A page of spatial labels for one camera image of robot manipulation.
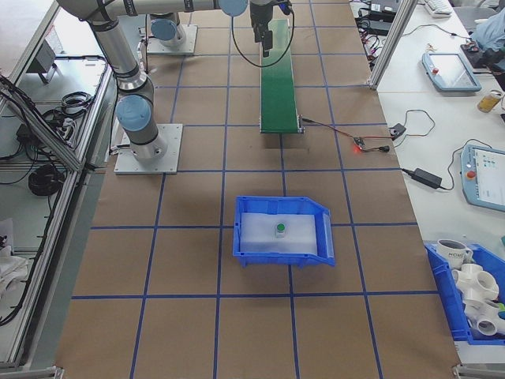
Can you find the green push button white body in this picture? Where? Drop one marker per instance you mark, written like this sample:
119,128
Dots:
280,230

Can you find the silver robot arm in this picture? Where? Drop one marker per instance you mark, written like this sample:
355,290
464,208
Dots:
165,29
114,47

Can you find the green conveyor belt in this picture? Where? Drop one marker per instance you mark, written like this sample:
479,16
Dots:
278,106

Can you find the black power brick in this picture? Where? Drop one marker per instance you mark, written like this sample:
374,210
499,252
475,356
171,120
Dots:
375,25

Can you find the black device with label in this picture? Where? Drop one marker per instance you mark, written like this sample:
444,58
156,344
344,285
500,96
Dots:
384,5

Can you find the small controller board red light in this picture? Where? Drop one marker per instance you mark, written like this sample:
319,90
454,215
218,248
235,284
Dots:
358,143

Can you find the small black box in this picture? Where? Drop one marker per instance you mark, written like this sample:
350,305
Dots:
397,130

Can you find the white keyboard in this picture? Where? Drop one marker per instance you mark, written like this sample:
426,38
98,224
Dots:
438,8

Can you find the grey blue teach pendant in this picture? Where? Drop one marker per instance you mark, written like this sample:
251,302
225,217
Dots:
485,177
450,71

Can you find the black power adapter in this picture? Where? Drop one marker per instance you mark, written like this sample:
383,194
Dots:
428,177

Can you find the open-front blue plastic bin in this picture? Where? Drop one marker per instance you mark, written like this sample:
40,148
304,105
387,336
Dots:
276,259

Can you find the grey metal box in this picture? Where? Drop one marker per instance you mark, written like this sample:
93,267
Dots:
43,59

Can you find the person in blue clothes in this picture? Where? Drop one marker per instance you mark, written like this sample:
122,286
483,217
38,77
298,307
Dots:
491,31

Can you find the yellow drink can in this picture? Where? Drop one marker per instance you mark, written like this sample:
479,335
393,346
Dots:
489,102

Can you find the small black adapter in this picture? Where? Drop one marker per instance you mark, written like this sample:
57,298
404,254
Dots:
23,133

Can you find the white mug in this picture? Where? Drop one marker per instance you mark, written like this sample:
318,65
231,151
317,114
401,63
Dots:
450,252

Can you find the large blue storage bin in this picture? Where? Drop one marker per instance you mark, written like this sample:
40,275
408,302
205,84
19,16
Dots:
446,300

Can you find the white PVC pipe fitting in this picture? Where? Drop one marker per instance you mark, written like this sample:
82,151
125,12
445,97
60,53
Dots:
475,280
485,317

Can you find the white cloth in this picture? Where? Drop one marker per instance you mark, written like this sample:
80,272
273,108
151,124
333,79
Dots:
10,264

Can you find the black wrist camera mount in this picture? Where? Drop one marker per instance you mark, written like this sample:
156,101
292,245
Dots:
285,4

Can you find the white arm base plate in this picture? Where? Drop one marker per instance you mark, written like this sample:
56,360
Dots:
191,43
173,158

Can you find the aluminium profile post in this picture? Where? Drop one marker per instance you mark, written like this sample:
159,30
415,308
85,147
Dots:
388,47

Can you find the V-shaped metal bar frame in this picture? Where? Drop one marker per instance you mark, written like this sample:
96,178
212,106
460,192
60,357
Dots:
59,152

